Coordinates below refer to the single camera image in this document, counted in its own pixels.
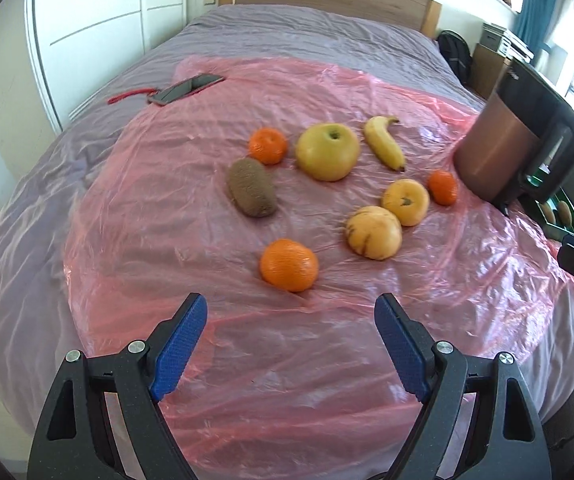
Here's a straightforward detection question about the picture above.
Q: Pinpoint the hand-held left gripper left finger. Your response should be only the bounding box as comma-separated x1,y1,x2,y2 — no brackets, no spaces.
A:
27,292,209,480

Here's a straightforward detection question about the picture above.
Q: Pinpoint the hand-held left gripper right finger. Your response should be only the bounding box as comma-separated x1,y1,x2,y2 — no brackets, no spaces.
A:
373,293,553,480

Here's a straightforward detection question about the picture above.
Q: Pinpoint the green metal tray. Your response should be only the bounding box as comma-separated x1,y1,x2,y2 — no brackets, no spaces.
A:
526,170,574,242

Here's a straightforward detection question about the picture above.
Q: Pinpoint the brown-spotted yellow pear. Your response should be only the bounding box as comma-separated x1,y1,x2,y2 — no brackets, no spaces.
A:
345,205,403,261

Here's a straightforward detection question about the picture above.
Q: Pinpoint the orange tangerine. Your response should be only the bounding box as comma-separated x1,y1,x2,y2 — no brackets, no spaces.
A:
427,170,459,206
260,239,319,293
249,128,288,165

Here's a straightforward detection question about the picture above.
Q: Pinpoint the smooth yellow pear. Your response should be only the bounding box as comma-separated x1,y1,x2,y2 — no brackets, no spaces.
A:
381,179,430,227

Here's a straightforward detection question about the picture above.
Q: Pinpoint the yellow banana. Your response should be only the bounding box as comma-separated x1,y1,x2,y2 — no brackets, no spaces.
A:
364,115,407,172

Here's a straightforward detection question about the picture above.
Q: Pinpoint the pink plastic sheet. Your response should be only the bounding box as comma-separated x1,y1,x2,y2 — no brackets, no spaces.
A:
62,55,574,480

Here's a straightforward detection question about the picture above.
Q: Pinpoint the large yellow apple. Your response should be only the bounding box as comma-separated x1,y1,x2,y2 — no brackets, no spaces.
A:
295,123,361,182

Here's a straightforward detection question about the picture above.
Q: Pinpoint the wooden cabinet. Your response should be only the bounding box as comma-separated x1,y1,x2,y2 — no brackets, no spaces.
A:
470,42,513,101

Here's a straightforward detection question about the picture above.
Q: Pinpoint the grey printer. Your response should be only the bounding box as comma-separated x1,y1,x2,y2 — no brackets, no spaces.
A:
481,22,535,61

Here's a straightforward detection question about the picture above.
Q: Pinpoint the black backpack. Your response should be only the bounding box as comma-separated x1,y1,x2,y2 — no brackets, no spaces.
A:
436,30,474,86

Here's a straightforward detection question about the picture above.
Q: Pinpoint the teal curtain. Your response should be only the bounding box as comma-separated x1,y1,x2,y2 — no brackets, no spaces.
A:
512,0,560,68

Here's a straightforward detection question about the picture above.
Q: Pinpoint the black smartphone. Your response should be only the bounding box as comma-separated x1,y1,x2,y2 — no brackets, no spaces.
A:
147,74,225,107

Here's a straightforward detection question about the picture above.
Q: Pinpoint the white wardrobe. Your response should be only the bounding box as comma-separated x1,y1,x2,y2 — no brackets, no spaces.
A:
27,0,188,131

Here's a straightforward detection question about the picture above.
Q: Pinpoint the purple bed sheet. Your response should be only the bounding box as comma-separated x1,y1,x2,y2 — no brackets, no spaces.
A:
0,4,574,461

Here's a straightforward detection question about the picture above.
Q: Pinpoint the copper kettle with black handle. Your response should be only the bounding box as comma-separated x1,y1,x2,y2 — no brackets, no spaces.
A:
454,57,574,218

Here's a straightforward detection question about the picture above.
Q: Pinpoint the red strap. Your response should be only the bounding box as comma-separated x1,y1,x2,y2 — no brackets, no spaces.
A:
108,87,160,106

